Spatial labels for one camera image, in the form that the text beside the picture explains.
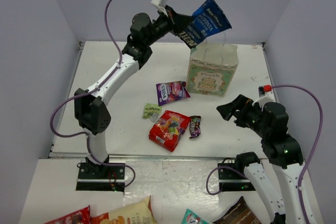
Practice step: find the brown m&m packet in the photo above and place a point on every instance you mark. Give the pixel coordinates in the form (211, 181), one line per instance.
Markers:
(194, 126)

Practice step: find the dark brown snack bag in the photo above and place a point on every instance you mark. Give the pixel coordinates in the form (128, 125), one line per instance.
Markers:
(239, 213)

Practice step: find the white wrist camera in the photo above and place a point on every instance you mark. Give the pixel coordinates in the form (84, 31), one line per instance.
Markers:
(160, 5)
(265, 95)

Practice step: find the teal snack packet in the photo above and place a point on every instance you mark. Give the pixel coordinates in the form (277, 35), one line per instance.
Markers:
(191, 217)

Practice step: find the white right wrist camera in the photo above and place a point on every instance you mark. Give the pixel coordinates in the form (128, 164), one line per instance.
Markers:
(265, 95)

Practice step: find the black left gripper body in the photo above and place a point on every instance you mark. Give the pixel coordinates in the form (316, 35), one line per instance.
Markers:
(172, 22)

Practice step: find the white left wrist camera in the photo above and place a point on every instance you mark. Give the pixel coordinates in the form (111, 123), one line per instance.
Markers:
(160, 5)

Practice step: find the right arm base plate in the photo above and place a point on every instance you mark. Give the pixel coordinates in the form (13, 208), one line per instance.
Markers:
(231, 181)

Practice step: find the cream cassava chips bag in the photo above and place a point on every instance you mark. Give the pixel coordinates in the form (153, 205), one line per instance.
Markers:
(136, 213)

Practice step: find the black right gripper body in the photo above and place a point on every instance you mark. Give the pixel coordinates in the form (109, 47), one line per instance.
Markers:
(250, 117)

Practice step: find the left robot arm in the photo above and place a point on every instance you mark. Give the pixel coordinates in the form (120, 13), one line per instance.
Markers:
(91, 104)

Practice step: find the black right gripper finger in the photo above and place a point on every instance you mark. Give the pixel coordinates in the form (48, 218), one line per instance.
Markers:
(227, 111)
(240, 102)

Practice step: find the decorated paper bag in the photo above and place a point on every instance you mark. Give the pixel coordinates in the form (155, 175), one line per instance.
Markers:
(211, 67)

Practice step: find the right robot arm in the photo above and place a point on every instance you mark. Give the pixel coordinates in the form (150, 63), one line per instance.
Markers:
(269, 121)

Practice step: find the red fruit candy bag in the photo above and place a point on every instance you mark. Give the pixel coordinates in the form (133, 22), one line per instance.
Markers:
(168, 129)

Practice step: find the red snack bag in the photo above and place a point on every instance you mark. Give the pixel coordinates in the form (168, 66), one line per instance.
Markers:
(81, 216)

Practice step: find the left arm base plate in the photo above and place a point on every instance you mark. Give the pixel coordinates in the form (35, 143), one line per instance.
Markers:
(96, 178)

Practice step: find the small green candy packet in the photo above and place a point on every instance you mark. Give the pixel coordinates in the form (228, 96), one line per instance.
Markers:
(151, 111)

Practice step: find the purple foxs candy bag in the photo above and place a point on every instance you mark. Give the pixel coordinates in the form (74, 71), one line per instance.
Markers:
(171, 91)

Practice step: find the blue kettle chips bag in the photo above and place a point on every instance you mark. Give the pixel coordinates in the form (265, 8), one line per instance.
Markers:
(209, 19)

